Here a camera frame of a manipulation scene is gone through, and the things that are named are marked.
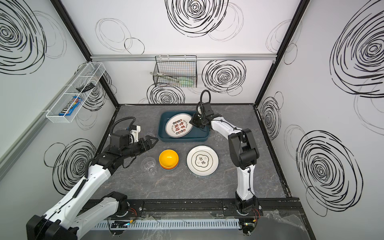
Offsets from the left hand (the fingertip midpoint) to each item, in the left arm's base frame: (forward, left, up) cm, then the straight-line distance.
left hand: (155, 141), depth 77 cm
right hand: (+20, -15, -7) cm, 26 cm away
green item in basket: (+33, -14, +13) cm, 38 cm away
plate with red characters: (+19, -9, -11) cm, 23 cm away
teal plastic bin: (+11, -22, -8) cm, 26 cm away
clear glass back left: (+17, +11, -19) cm, 27 cm away
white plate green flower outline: (-2, -25, -18) cm, 31 cm away
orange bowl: (-9, -6, -15) cm, 18 cm away
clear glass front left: (-7, +5, -14) cm, 17 cm away
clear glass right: (+15, -36, -18) cm, 43 cm away
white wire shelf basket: (+20, +43, +15) cm, 50 cm away
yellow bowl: (-2, -5, -15) cm, 16 cm away
